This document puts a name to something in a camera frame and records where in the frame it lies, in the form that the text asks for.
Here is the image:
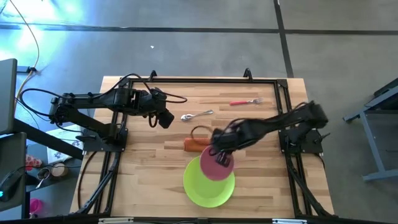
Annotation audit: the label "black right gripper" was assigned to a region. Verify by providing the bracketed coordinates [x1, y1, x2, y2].
[211, 123, 248, 167]

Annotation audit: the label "pink bowl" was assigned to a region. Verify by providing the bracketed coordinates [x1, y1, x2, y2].
[199, 145, 236, 182]

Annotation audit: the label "fork with red handle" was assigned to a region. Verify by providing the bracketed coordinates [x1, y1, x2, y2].
[229, 97, 264, 106]

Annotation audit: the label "silver metal spoon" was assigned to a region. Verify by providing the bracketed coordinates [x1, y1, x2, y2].
[180, 109, 215, 122]

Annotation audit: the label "orange carrot toy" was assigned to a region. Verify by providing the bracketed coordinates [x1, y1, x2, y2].
[183, 137, 214, 153]

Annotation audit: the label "lime green plate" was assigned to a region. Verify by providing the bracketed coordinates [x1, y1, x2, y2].
[183, 155, 236, 208]

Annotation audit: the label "white paper sheets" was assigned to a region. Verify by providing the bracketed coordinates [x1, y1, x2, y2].
[46, 124, 85, 164]

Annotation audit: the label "brown tape roll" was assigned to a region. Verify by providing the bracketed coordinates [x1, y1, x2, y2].
[51, 162, 69, 177]

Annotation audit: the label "black desk beam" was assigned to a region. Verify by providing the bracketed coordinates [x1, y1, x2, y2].
[12, 118, 85, 161]

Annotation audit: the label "small metal cup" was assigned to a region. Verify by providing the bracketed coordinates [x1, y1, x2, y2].
[36, 167, 52, 182]

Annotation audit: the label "red patterned pouch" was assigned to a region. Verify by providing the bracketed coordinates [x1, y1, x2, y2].
[25, 154, 43, 170]

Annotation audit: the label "grey metal cart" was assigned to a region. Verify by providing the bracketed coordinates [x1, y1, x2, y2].
[343, 77, 398, 182]

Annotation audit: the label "pink plastic cup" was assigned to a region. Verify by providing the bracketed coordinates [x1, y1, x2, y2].
[29, 198, 44, 216]

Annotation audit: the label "dark computer monitor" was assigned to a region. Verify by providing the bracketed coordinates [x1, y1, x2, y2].
[0, 58, 18, 135]

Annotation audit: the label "black computer mouse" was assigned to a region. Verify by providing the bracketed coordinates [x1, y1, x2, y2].
[0, 169, 24, 203]

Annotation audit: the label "thin dark looped cable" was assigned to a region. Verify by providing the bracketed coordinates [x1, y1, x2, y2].
[190, 124, 215, 141]

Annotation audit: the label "black metal table frame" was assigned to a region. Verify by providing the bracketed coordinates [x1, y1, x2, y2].
[70, 76, 335, 218]

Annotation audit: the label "silver metal bracket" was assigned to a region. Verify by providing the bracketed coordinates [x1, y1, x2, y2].
[272, 218, 308, 224]
[98, 217, 134, 224]

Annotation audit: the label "dark cable on table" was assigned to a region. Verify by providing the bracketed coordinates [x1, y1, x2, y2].
[76, 151, 98, 210]

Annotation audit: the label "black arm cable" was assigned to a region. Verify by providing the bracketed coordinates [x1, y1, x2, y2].
[18, 88, 65, 125]

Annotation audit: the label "yellow cable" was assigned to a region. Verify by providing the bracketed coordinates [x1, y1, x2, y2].
[8, 0, 41, 105]

